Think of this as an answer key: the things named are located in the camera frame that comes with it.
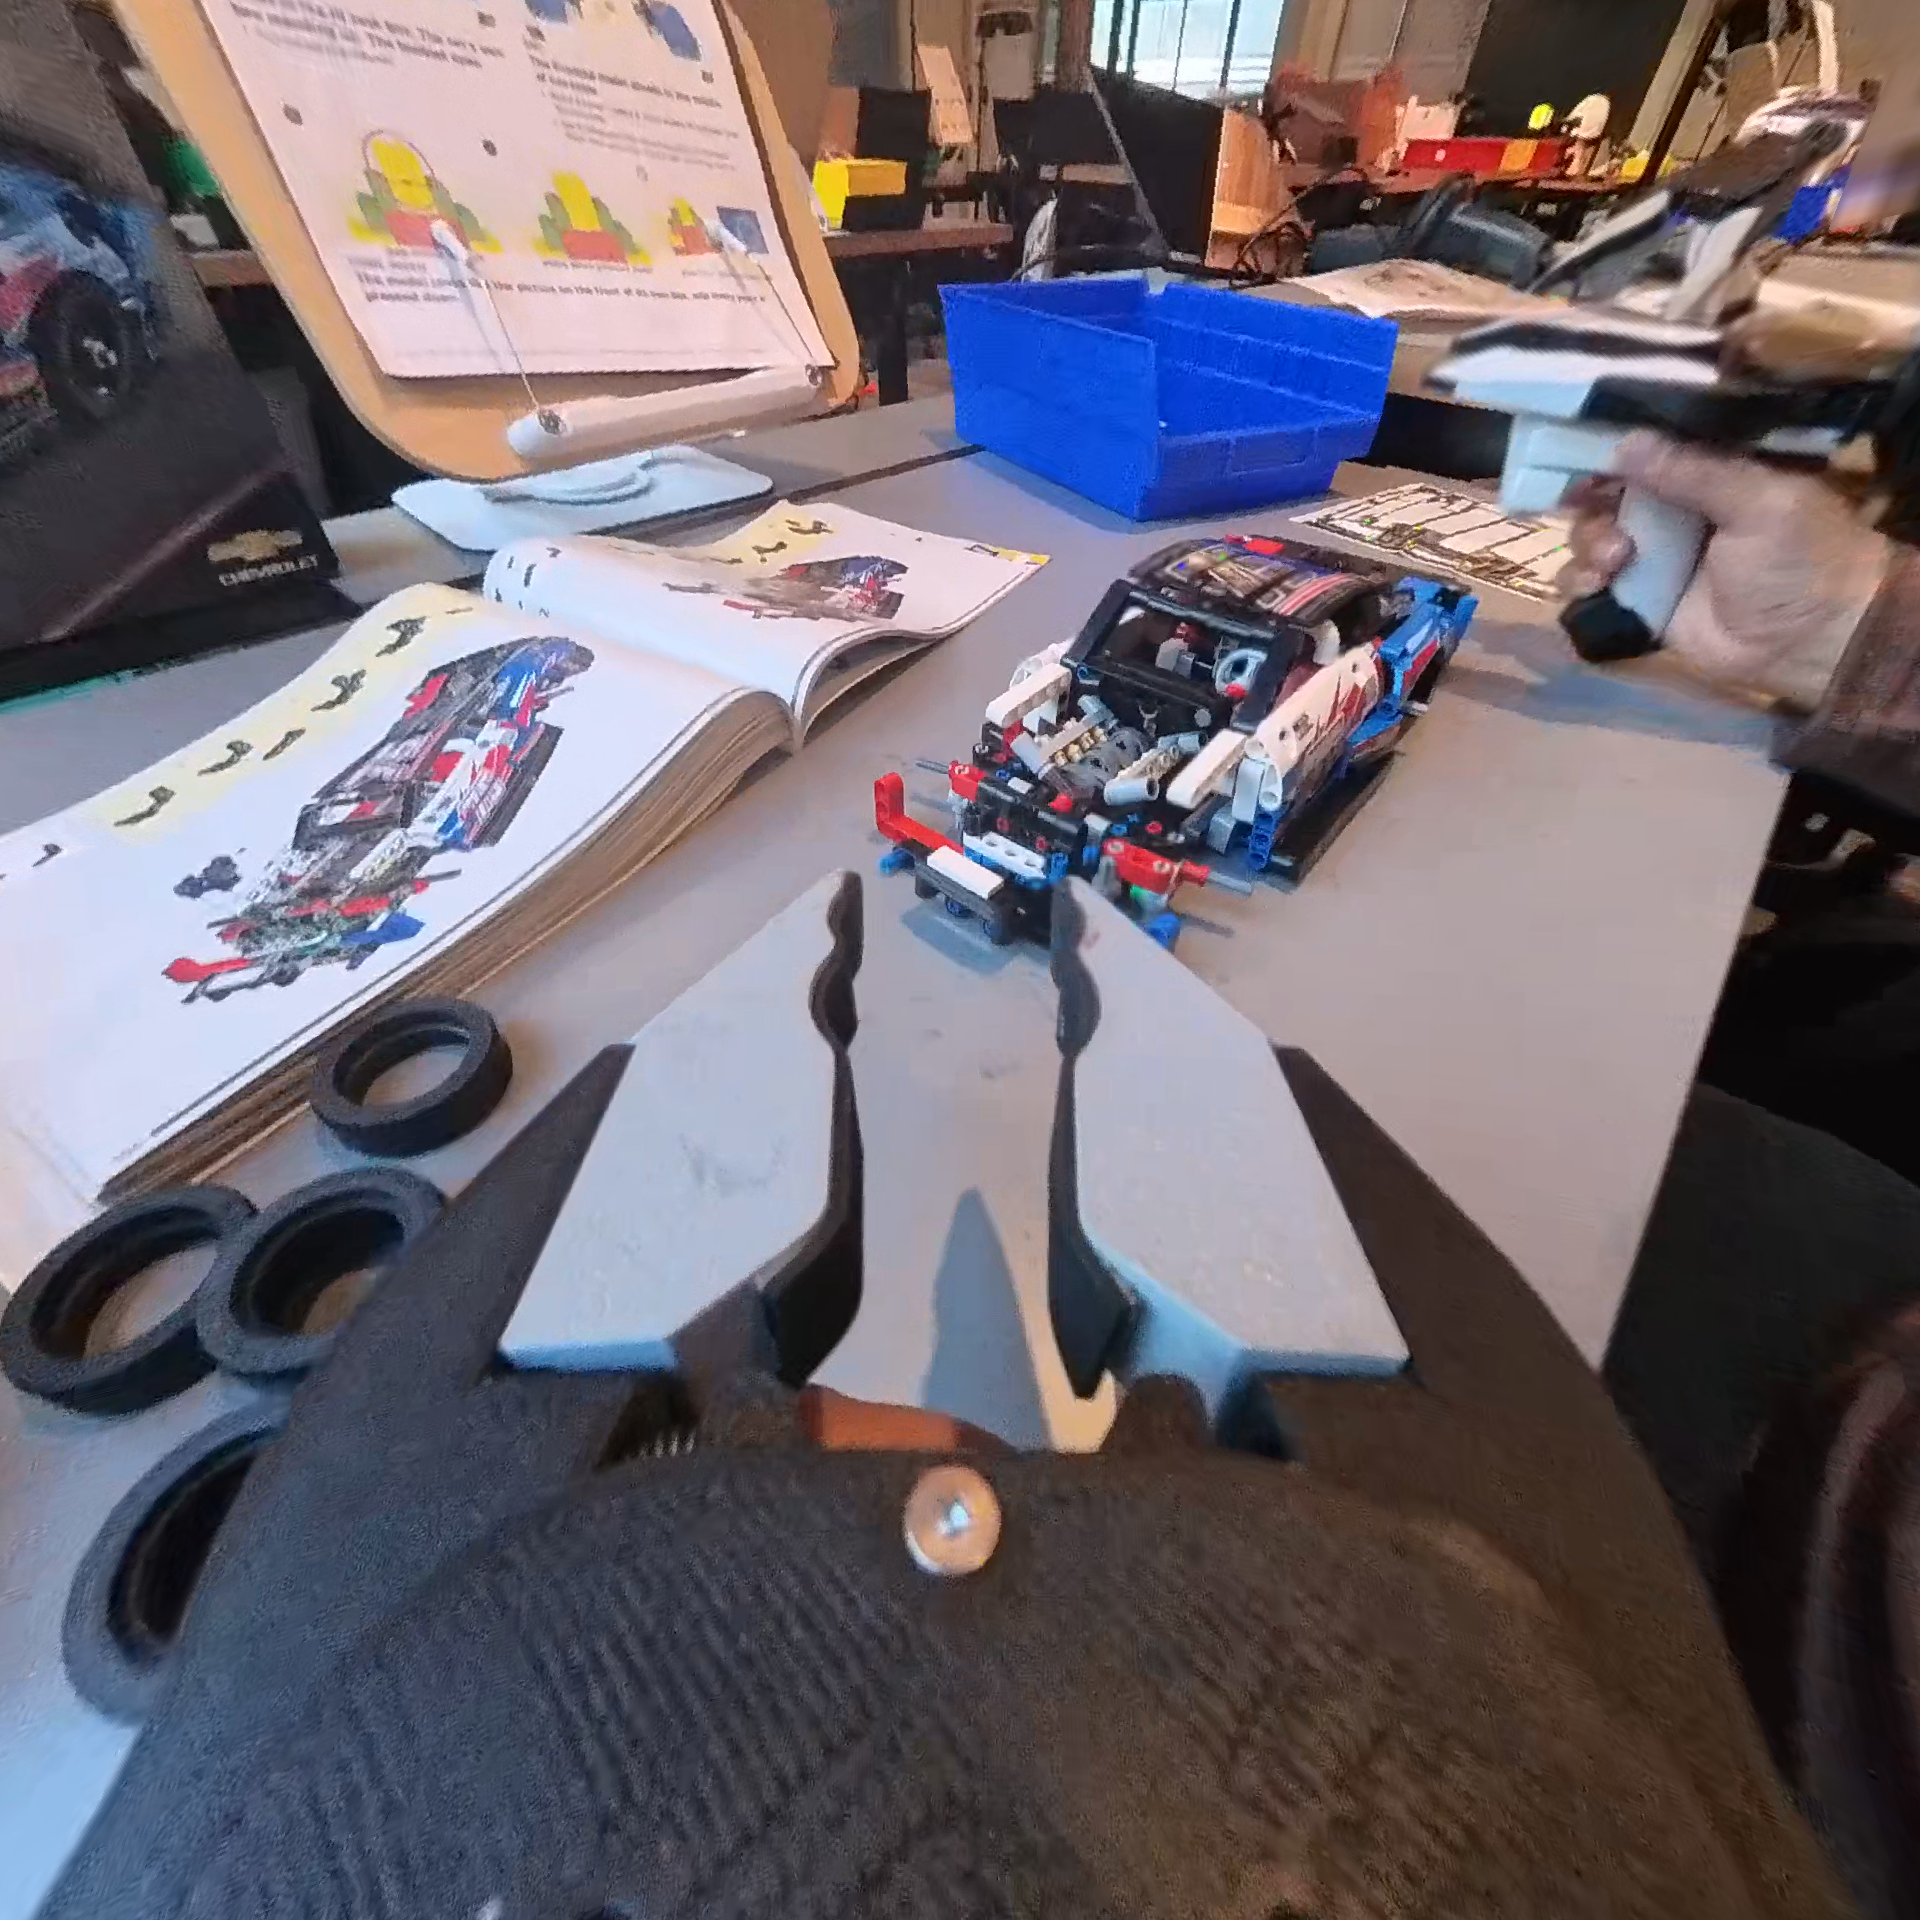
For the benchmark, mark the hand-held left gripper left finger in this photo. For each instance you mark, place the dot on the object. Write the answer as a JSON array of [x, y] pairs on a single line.
[[720, 1154]]

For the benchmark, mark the sticker sheet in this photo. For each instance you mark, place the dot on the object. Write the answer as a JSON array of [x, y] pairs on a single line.
[[1441, 534]]

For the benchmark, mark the black rubber toy tyre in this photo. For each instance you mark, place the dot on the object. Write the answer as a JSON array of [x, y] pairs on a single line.
[[451, 1107], [99, 1634], [229, 1323], [60, 1373]]

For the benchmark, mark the printed instruction sheet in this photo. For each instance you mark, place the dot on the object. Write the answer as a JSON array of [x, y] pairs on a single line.
[[599, 120]]

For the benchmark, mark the person's dark trousers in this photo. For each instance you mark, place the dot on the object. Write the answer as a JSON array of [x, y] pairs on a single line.
[[1769, 1349]]

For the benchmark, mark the black monitor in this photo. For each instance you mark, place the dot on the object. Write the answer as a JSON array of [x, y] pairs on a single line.
[[1162, 159]]

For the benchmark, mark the person's right forearm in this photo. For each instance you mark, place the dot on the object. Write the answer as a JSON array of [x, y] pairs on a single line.
[[1874, 690]]

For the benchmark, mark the open instruction book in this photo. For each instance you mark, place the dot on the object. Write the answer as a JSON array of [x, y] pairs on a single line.
[[451, 781]]

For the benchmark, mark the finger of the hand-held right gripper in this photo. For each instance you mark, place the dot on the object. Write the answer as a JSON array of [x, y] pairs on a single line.
[[1559, 369]]

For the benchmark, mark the toy brick race car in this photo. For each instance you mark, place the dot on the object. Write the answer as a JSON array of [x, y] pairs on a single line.
[[1201, 704]]

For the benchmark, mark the person's right hand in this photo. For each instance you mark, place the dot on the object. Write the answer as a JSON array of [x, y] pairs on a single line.
[[1769, 585]]

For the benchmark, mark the wooden book stand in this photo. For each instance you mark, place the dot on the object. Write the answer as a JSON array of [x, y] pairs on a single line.
[[299, 375]]

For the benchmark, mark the grey desk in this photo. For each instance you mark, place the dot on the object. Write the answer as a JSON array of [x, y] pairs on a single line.
[[1499, 931]]

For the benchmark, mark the black box with car print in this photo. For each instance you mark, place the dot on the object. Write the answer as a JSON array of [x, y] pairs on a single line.
[[164, 451]]

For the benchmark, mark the white stand base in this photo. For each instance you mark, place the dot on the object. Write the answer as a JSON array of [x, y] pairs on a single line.
[[690, 488]]

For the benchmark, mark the yellow box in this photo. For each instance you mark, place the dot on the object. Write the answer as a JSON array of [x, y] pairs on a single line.
[[858, 193]]

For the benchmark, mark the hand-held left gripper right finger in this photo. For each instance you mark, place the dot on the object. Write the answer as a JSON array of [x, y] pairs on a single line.
[[1201, 1185]]

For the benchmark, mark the blue plastic bin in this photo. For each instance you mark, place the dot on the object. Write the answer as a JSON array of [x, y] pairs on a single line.
[[1141, 406]]

